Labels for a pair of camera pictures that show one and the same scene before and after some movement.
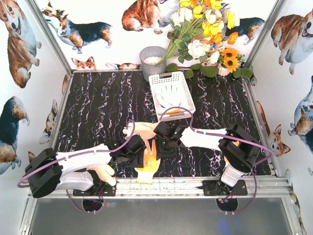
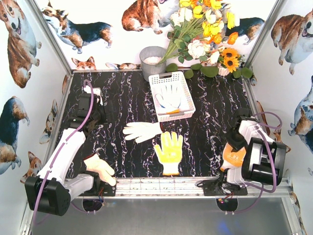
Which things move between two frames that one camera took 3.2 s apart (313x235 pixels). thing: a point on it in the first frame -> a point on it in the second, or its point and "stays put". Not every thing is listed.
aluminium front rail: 176,187 stays put
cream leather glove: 105,172 stays put
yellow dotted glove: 151,163 -> 170,153
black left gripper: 138,159 -> 103,110
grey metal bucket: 149,58 stays put
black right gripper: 158,150 -> 242,113
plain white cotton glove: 145,129 stays put
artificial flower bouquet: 199,29 stays put
